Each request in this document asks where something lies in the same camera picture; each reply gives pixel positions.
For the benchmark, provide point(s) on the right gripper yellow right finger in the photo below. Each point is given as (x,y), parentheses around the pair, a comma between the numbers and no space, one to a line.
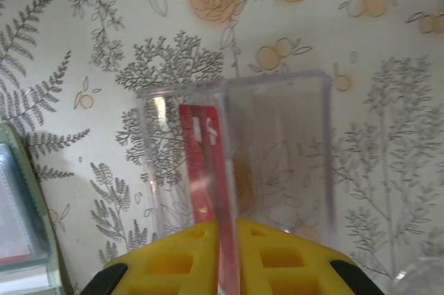
(312,274)

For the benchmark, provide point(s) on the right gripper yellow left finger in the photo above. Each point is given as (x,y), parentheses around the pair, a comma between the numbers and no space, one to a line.
(156,274)

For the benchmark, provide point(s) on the red credit card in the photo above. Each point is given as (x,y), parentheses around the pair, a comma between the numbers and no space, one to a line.
(204,170)

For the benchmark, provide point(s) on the clear plastic card case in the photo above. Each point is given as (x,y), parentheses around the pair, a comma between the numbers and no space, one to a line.
(21,204)

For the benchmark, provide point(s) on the clear acrylic card box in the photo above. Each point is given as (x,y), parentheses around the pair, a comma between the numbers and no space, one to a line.
(277,135)

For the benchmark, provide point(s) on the floral tablecloth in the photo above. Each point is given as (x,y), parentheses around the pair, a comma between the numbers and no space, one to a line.
(69,66)

